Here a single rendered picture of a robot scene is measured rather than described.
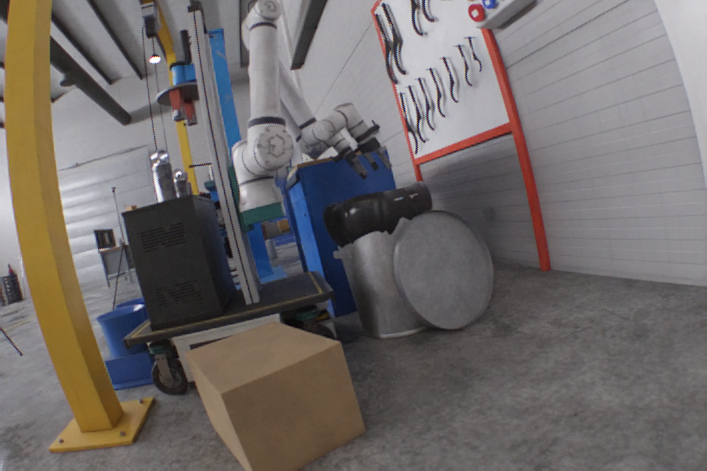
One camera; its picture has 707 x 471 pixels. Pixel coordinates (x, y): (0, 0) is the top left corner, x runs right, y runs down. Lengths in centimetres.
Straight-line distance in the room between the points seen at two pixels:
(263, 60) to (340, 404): 124
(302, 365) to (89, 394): 95
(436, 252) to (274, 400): 103
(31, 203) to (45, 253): 20
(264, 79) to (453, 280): 117
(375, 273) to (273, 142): 72
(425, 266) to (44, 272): 155
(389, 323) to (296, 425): 87
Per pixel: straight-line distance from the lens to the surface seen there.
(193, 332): 163
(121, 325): 216
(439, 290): 170
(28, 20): 192
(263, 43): 160
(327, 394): 107
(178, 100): 406
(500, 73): 229
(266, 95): 150
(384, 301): 174
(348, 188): 232
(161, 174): 407
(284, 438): 105
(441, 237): 177
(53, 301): 161
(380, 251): 168
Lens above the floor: 66
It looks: 1 degrees down
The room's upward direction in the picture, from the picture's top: 14 degrees counter-clockwise
